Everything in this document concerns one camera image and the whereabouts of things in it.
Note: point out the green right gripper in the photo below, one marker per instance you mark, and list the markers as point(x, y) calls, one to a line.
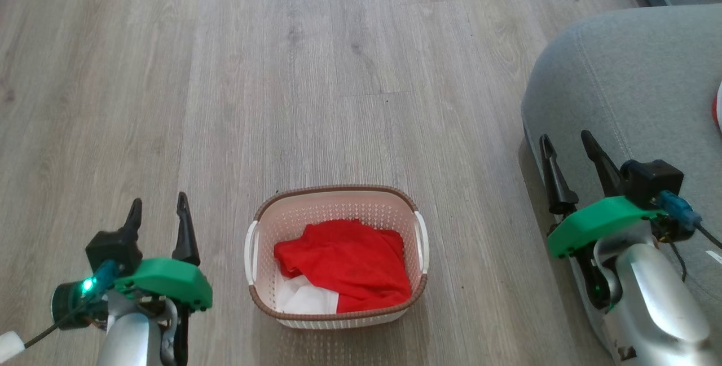
point(598, 222)

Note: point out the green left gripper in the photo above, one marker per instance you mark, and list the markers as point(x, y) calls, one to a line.
point(166, 278)

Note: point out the red and white cloth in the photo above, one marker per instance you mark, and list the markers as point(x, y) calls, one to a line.
point(718, 112)
point(350, 259)

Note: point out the grey fabric sofa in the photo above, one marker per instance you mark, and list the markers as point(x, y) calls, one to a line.
point(620, 73)

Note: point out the white brown-rimmed laundry basket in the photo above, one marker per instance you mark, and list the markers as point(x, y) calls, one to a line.
point(338, 202)

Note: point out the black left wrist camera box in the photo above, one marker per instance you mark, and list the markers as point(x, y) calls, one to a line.
point(113, 250)

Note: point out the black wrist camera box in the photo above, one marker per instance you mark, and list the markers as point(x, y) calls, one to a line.
point(113, 250)
point(651, 182)

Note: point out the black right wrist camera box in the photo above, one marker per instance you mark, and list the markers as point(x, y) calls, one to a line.
point(651, 182)

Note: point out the blue left camera connector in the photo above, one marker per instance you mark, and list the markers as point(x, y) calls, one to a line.
point(104, 276)

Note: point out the blue camera connector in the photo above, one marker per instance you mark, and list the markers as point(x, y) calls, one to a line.
point(677, 208)
point(104, 276)

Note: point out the blue right camera connector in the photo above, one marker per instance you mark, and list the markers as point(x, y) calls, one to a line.
point(677, 208)

